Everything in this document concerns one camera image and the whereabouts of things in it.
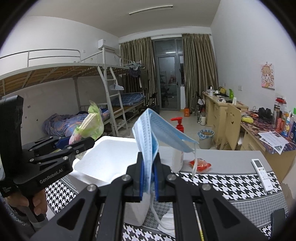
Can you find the white red pump bottle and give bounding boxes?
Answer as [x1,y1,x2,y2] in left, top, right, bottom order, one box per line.
[171,117,184,173]

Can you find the black headphones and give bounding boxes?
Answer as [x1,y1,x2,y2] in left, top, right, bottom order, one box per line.
[258,107,273,121]

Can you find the green spray bottle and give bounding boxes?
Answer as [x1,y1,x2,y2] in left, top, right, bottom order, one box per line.
[229,89,234,100]

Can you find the blue rimmed trash bin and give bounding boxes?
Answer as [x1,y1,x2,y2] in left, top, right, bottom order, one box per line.
[198,129,215,150]

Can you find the olive curtain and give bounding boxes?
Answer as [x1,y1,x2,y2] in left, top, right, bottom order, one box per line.
[182,34,219,110]
[120,37,157,105]

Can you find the green yellow plastic bag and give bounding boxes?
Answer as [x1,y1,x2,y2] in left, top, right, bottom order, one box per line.
[69,101,104,144]

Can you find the wooden smiley chair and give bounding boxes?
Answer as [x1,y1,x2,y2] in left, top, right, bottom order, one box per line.
[220,104,241,151]

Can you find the person's left hand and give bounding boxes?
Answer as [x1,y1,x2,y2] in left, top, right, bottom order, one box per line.
[6,188,48,216]

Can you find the white air conditioner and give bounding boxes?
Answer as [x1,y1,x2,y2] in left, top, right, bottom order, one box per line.
[98,39,116,51]

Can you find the black smartphone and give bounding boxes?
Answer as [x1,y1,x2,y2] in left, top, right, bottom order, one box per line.
[270,208,286,240]

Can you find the ceiling tube light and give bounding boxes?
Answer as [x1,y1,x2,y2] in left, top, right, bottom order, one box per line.
[128,4,174,16]

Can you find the printed paper sheets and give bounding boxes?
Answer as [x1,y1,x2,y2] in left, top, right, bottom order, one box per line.
[258,131,288,155]

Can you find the blue plaid quilt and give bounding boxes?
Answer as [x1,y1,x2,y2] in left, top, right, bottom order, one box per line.
[42,109,108,137]

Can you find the glass balcony door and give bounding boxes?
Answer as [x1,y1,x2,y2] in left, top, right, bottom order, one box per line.
[152,38,184,110]

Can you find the cartoon girl wall poster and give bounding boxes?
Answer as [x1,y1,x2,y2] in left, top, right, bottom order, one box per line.
[261,62,275,89]

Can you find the white styrofoam box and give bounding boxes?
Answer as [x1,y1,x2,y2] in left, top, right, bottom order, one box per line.
[68,136,159,229]

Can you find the houndstooth tablecloth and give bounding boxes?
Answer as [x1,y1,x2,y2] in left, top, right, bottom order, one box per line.
[46,171,288,240]

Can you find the wooden desk with drawers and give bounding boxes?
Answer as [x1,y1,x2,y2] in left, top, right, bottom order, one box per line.
[203,92,295,182]

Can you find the red snack packet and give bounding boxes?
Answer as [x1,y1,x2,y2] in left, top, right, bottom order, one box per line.
[189,159,211,172]

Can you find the blue surgical face mask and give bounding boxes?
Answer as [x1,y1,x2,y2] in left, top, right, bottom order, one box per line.
[132,108,198,193]

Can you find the left olive curtain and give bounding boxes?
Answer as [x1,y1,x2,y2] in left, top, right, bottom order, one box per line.
[120,37,157,105]

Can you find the right olive curtain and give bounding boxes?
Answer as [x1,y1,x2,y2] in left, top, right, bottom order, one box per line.
[182,34,219,110]

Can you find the white metal bunk bed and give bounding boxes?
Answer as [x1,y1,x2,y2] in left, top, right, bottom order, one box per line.
[0,47,147,137]

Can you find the blue toiletry bottles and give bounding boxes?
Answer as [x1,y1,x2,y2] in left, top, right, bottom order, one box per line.
[287,111,295,141]

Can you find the orange bag on floor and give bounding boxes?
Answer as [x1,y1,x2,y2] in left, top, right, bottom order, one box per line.
[184,108,190,117]

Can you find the white remote control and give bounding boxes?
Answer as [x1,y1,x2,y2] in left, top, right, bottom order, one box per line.
[251,159,273,192]

